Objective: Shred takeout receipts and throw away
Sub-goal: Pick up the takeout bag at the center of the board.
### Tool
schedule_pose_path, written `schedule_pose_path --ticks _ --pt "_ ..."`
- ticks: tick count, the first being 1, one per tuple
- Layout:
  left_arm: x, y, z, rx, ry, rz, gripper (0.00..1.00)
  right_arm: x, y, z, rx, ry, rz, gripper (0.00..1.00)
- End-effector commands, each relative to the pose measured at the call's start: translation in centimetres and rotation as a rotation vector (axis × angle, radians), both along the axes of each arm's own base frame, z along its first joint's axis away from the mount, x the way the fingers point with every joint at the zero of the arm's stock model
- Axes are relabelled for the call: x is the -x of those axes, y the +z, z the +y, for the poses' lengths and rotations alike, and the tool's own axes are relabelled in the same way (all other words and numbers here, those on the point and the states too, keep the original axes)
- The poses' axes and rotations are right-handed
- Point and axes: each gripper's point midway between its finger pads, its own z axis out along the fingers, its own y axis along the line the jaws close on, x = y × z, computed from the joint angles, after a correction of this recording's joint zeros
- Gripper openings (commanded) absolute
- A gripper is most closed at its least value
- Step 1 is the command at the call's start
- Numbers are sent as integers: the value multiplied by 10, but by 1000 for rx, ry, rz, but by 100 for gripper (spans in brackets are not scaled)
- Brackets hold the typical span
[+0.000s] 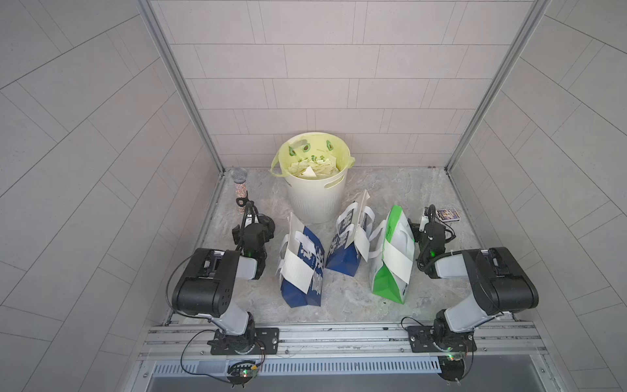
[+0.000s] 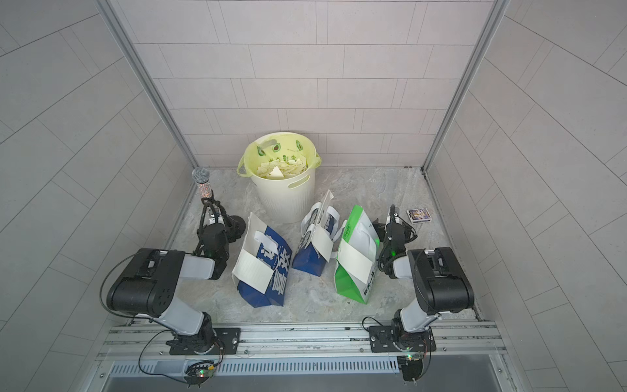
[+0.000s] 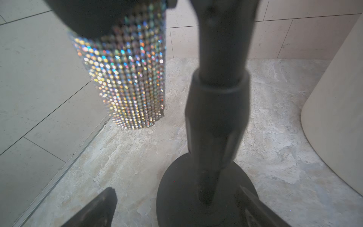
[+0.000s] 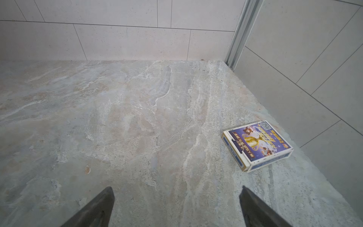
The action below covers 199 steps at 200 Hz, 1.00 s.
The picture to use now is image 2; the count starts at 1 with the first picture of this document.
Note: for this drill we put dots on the green white tote bag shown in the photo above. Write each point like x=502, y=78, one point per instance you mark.
x=356, y=257

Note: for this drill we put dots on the aluminium mounting rail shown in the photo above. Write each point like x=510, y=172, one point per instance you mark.
x=305, y=340

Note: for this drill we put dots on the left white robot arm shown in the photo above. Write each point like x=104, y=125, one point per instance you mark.
x=146, y=288

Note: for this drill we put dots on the controller board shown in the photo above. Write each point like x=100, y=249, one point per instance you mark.
x=411, y=368
x=197, y=374

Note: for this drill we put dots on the left controller board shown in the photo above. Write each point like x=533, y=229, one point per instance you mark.
x=197, y=374

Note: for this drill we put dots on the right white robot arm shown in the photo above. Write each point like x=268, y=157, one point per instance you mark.
x=439, y=282

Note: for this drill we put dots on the cream plastic trash bin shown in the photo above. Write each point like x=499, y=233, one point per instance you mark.
x=287, y=200

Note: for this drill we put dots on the right controller board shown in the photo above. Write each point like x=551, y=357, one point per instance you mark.
x=411, y=368

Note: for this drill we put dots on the small printed card box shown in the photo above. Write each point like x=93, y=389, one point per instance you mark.
x=419, y=215

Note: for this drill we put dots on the small blue white tote bag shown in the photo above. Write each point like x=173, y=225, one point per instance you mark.
x=320, y=229

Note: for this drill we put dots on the shredded paper pile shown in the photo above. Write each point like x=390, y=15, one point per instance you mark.
x=282, y=168

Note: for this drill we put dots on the glitter-filled clear bottle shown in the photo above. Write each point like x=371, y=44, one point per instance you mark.
x=201, y=177

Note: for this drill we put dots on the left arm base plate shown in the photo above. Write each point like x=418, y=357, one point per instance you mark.
x=225, y=339

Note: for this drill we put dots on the large blue white tote bag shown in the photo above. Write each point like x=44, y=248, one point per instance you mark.
x=261, y=271

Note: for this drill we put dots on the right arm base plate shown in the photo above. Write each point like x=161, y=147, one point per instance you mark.
x=386, y=339

